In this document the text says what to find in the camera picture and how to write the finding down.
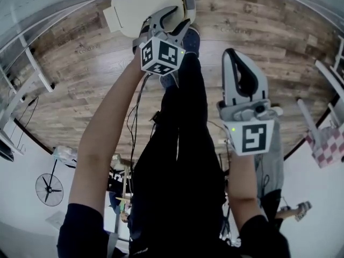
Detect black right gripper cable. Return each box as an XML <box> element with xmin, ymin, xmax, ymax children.
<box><xmin>206</xmin><ymin>120</ymin><xmax>235</xmax><ymax>177</ymax></box>

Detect person's black right sleeve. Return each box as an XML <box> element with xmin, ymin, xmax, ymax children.
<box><xmin>238</xmin><ymin>214</ymin><xmax>291</xmax><ymax>258</ymax></box>

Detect blue shoe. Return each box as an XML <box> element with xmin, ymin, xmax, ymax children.
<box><xmin>182</xmin><ymin>27</ymin><xmax>201</xmax><ymax>58</ymax></box>
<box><xmin>159</xmin><ymin>73</ymin><xmax>180</xmax><ymax>89</ymax></box>

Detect white trash bin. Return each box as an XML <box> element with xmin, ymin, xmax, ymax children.
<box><xmin>181</xmin><ymin>0</ymin><xmax>196</xmax><ymax>24</ymax></box>

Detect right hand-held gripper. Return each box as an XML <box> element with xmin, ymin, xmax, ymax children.
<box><xmin>216</xmin><ymin>47</ymin><xmax>283</xmax><ymax>157</ymax></box>

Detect black standing fan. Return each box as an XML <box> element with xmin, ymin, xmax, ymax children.
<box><xmin>35</xmin><ymin>159</ymin><xmax>65</xmax><ymax>207</ymax></box>

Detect person's left forearm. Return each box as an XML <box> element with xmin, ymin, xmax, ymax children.
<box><xmin>68</xmin><ymin>53</ymin><xmax>148</xmax><ymax>225</ymax></box>

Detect person's black left sleeve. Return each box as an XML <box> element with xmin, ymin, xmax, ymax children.
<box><xmin>56</xmin><ymin>203</ymin><xmax>109</xmax><ymax>258</ymax></box>

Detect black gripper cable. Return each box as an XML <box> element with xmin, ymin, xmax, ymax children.
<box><xmin>206</xmin><ymin>120</ymin><xmax>235</xmax><ymax>177</ymax></box>
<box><xmin>125</xmin><ymin>73</ymin><xmax>151</xmax><ymax>198</ymax></box>

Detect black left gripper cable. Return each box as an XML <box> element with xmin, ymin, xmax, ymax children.
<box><xmin>125</xmin><ymin>73</ymin><xmax>151</xmax><ymax>198</ymax></box>

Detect pink checkered cloth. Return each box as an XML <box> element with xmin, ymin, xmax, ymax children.
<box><xmin>304</xmin><ymin>126</ymin><xmax>344</xmax><ymax>169</ymax></box>

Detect patterned phone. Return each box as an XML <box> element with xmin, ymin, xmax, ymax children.
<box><xmin>295</xmin><ymin>200</ymin><xmax>313</xmax><ymax>223</ymax></box>

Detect person's black trousers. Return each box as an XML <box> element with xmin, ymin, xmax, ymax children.
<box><xmin>127</xmin><ymin>52</ymin><xmax>225</xmax><ymax>258</ymax></box>

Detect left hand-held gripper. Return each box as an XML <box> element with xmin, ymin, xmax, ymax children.
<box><xmin>138</xmin><ymin>6</ymin><xmax>192</xmax><ymax>76</ymax></box>

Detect person's black sleeve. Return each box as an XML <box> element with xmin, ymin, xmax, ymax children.
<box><xmin>56</xmin><ymin>203</ymin><xmax>109</xmax><ymax>258</ymax></box>
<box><xmin>238</xmin><ymin>214</ymin><xmax>291</xmax><ymax>258</ymax></box>

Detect clear plastic bag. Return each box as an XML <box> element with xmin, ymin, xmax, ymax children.
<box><xmin>52</xmin><ymin>145</ymin><xmax>79</xmax><ymax>168</ymax></box>

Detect person's right forearm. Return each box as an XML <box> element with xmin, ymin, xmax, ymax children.
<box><xmin>226</xmin><ymin>146</ymin><xmax>266</xmax><ymax>227</ymax></box>

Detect white desk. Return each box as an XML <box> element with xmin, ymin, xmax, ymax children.
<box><xmin>0</xmin><ymin>32</ymin><xmax>56</xmax><ymax>161</ymax></box>

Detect white table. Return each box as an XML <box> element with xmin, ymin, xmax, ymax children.
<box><xmin>296</xmin><ymin>35</ymin><xmax>344</xmax><ymax>145</ymax></box>

